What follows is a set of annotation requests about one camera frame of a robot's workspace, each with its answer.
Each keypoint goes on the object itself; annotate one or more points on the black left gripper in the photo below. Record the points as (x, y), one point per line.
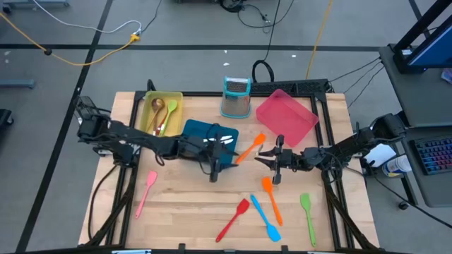
(215, 158)

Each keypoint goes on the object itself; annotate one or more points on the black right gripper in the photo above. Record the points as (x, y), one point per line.
(287, 160)

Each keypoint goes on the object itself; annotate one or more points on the orange silicone spatula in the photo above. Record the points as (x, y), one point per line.
(258, 140)
(267, 184)

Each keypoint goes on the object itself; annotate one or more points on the red silicone spatula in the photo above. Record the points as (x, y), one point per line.
(243, 206)

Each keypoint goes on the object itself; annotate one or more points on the green silicone spatula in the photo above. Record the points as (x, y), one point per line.
(306, 202)

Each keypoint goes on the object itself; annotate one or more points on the blue silicone spatula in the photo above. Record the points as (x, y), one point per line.
(272, 231)

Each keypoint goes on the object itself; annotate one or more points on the green silicone spoon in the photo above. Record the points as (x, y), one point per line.
(172, 105)

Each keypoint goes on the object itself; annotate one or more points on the pink silicone spatula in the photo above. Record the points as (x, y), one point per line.
(151, 178)

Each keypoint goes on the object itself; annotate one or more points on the dark brown wooden spoon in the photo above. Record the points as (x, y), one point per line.
(157, 104)

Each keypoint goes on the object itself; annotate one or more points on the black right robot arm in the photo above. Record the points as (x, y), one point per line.
(346, 144)

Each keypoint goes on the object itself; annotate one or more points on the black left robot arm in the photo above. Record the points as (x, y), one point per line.
(134, 135)

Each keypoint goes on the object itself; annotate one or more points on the blue plastic bin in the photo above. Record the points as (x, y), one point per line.
(197, 128)

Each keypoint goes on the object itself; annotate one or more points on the pink translucent plastic bin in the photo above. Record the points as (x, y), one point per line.
(286, 116)

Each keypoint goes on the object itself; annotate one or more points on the teal metal box grater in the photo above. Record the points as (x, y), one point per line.
(236, 98)

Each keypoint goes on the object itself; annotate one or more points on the yellow translucent plastic bin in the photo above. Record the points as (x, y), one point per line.
(148, 113)

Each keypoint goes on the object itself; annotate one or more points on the white paper sheet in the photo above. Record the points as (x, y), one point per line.
(381, 155)

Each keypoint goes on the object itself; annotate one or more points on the grey desk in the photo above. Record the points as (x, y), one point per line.
(399, 91)

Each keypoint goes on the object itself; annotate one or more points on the backlit computer keyboard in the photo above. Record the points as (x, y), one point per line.
(434, 155)

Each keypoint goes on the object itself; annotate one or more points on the computer monitor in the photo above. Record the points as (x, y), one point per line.
(431, 49)

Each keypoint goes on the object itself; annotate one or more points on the black aluminium table frame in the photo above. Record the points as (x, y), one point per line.
(330, 123)

